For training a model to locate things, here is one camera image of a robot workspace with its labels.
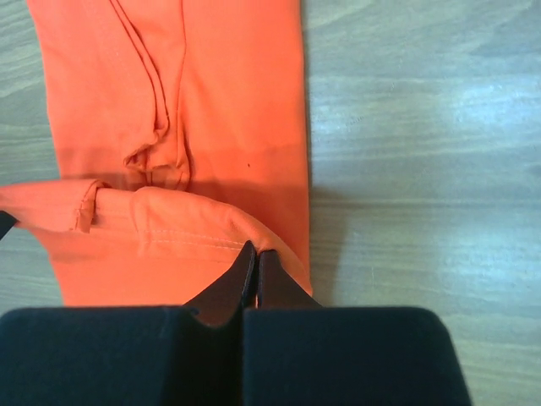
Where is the orange t-shirt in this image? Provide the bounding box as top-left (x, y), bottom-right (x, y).
top-left (1, 1), bottom-right (311, 307)

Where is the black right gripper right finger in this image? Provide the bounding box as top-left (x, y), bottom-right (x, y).
top-left (242, 251), bottom-right (472, 405)

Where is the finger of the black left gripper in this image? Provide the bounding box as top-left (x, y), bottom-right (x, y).
top-left (0, 211), bottom-right (18, 239)

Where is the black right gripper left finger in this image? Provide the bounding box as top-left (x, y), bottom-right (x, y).
top-left (1, 244), bottom-right (256, 405)

